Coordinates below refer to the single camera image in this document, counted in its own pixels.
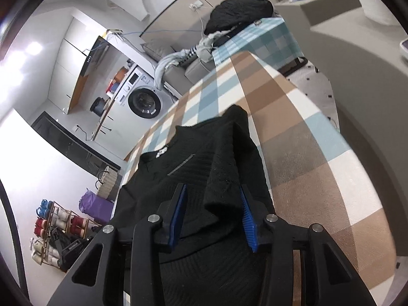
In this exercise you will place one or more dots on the white base cabinet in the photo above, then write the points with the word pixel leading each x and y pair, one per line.
pixel 127 134

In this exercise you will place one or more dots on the black cooking pot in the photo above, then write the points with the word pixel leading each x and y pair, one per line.
pixel 98 105

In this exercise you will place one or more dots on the beige low cabinet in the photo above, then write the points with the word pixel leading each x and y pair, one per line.
pixel 366 102

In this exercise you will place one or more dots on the white washing machine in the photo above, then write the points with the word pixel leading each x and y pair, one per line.
pixel 143 98

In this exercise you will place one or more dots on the black puffer jacket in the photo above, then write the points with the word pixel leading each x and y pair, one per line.
pixel 239 12

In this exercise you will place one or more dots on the steel range hood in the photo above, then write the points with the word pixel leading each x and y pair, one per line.
pixel 94 55

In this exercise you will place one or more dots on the teal checkered tablecloth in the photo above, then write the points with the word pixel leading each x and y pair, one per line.
pixel 255 44

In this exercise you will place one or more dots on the brown checkered tablecloth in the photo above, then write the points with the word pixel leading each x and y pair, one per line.
pixel 287 118

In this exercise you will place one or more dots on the white patterned rug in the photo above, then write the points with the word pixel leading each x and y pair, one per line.
pixel 315 86

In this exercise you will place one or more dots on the grey cushion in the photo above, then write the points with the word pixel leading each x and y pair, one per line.
pixel 156 50

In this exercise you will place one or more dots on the beige bedside cabinet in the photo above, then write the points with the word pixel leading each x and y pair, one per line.
pixel 318 9

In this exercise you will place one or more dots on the houndstooth cushion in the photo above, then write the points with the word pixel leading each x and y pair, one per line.
pixel 191 55

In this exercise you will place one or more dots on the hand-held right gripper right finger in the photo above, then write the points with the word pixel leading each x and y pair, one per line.
pixel 249 226

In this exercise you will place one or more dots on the grey sofa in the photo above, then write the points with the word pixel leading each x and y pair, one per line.
pixel 197 70

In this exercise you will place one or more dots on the white wall socket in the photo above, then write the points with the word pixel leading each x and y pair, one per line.
pixel 196 5

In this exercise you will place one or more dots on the brown pot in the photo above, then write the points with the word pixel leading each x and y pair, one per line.
pixel 120 74

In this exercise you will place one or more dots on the grey hoodie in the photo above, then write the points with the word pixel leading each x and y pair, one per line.
pixel 207 46

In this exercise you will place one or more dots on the black knit sweater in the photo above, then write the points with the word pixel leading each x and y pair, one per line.
pixel 207 165

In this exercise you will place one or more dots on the purple bag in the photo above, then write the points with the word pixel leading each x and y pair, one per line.
pixel 95 207

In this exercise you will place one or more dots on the wooden shoe rack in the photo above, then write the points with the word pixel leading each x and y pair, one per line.
pixel 52 229

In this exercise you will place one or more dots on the dark door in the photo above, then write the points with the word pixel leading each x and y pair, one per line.
pixel 70 143

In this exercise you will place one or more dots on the woven laundry basket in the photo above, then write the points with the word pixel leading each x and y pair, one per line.
pixel 106 183

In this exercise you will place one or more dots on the light blue cloth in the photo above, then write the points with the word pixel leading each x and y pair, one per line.
pixel 165 65

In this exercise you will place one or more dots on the flat white device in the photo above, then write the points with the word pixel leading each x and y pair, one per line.
pixel 404 47

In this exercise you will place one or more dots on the red container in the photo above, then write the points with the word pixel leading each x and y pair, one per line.
pixel 111 87

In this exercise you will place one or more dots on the white wall cabinets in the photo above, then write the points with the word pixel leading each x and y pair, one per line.
pixel 70 63

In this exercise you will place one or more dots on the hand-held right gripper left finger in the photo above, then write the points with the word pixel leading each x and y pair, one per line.
pixel 178 216

